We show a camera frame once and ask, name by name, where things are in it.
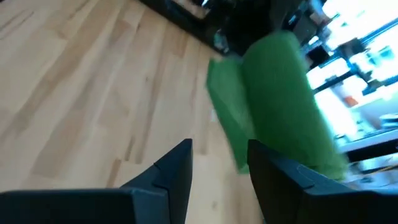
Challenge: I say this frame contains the dark green mesh sheet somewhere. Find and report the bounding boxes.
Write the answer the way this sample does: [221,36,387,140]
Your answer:
[206,30,349,182]

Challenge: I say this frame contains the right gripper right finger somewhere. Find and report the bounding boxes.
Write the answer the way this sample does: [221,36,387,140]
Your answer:
[248,139,398,224]

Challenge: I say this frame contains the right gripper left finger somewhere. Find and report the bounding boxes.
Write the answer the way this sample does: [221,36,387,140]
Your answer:
[0,139,193,224]

